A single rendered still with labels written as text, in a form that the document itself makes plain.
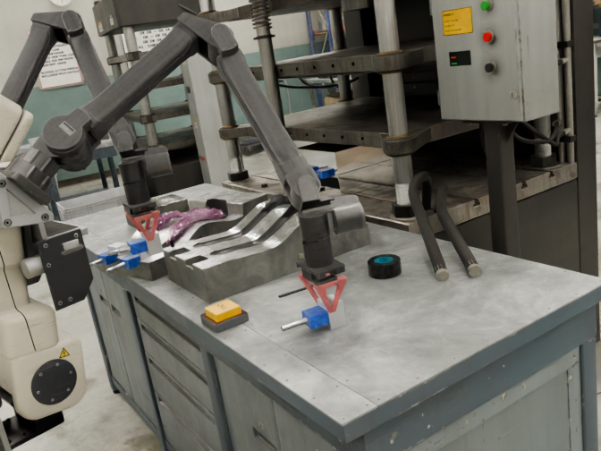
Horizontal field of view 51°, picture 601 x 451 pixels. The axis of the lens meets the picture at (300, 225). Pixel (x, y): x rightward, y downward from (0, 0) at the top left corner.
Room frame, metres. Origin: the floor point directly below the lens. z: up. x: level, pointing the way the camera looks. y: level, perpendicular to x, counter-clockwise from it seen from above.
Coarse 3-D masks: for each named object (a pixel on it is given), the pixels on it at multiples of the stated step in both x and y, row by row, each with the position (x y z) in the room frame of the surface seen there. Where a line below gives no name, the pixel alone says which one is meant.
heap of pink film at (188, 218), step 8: (192, 208) 1.86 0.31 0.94; (200, 208) 1.99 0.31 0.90; (208, 208) 2.00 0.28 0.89; (160, 216) 1.92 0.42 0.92; (168, 216) 1.91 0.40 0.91; (176, 216) 1.94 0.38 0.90; (184, 216) 1.95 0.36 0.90; (192, 216) 1.84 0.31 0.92; (200, 216) 1.88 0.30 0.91; (208, 216) 1.90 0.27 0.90; (216, 216) 1.92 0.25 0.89; (160, 224) 1.88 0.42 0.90; (176, 224) 1.83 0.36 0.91; (184, 224) 1.82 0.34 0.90; (192, 224) 1.83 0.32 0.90; (176, 232) 1.80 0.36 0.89; (168, 240) 1.80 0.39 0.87; (176, 240) 1.79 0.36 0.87
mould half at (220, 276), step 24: (192, 240) 1.69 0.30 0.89; (240, 240) 1.63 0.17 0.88; (288, 240) 1.54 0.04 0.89; (336, 240) 1.62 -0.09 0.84; (360, 240) 1.66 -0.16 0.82; (168, 264) 1.62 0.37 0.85; (192, 264) 1.47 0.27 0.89; (216, 264) 1.44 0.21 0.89; (240, 264) 1.47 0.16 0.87; (264, 264) 1.50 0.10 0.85; (288, 264) 1.54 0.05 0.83; (192, 288) 1.50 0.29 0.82; (216, 288) 1.43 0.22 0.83; (240, 288) 1.46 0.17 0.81
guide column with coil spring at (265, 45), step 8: (256, 0) 2.57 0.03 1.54; (256, 8) 2.57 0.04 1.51; (256, 16) 2.57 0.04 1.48; (256, 24) 2.58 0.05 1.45; (264, 32) 2.57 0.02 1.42; (264, 40) 2.57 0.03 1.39; (264, 48) 2.57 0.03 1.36; (272, 48) 2.58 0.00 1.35; (264, 56) 2.57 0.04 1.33; (272, 56) 2.57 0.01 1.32; (264, 64) 2.57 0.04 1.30; (272, 64) 2.57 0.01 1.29; (264, 72) 2.58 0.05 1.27; (272, 72) 2.57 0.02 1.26; (264, 80) 2.59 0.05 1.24; (272, 80) 2.57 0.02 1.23; (272, 88) 2.57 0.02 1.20; (272, 96) 2.57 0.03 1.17; (280, 96) 2.59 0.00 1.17; (272, 104) 2.57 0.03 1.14; (280, 104) 2.58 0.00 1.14; (280, 112) 2.57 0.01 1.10
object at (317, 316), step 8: (328, 296) 1.22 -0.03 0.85; (320, 304) 1.21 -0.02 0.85; (304, 312) 1.19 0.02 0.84; (312, 312) 1.19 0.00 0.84; (320, 312) 1.18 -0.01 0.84; (328, 312) 1.18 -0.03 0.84; (336, 312) 1.18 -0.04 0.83; (296, 320) 1.18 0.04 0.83; (304, 320) 1.18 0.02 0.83; (312, 320) 1.17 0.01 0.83; (320, 320) 1.17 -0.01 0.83; (328, 320) 1.18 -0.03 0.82; (336, 320) 1.18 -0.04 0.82; (344, 320) 1.19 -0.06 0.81; (288, 328) 1.16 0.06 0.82; (312, 328) 1.17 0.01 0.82
